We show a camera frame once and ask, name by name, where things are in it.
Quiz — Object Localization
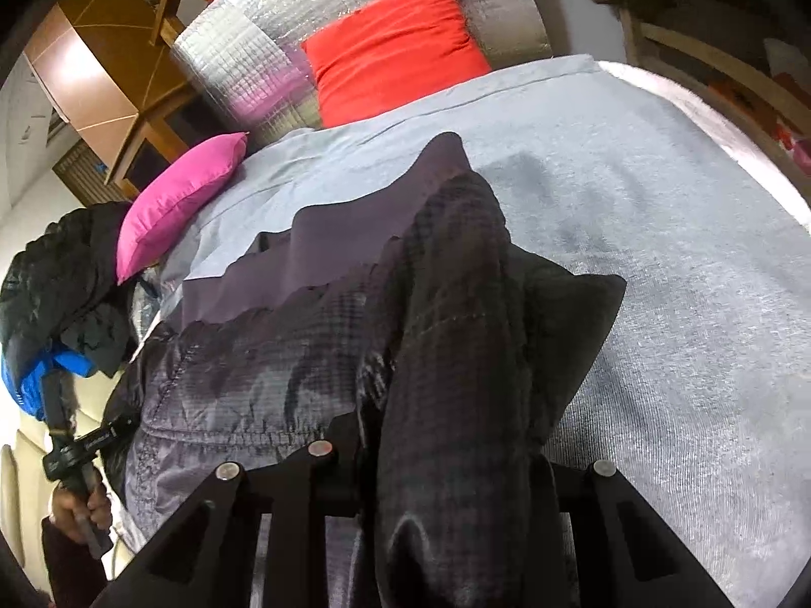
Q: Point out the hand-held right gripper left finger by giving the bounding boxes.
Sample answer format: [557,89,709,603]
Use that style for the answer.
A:
[89,411,366,608]

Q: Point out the pink pillow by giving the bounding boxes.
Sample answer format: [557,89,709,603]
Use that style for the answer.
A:
[116,132,249,286]

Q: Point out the pile of black clothes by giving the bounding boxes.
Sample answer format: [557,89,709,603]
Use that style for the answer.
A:
[0,201,137,377]

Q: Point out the wooden cabinet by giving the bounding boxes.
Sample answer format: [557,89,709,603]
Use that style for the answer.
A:
[24,0,213,199]

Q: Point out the person's left forearm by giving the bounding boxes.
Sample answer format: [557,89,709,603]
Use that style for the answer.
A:
[41,516,110,608]

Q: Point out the pale patterned cloth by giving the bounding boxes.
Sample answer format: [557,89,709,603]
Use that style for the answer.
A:
[130,269,186,346]

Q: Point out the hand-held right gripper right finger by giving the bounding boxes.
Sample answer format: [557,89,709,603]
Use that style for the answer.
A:
[543,456,729,608]

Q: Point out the blue jacket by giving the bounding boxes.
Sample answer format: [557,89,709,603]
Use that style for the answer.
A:
[0,337,96,424]

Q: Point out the silver foil insulation mat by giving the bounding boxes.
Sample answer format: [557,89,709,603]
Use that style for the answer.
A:
[171,0,552,145]

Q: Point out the dark plaid puffer jacket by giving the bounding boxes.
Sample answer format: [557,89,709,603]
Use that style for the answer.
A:
[104,132,628,608]

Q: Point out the red pillow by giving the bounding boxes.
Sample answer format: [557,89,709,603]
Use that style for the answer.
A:
[301,0,494,129]

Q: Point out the grey blanket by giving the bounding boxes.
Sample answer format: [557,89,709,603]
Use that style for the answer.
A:
[114,54,811,608]

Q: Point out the wooden shelf rack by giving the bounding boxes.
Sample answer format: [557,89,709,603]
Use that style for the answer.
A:
[535,0,811,179]

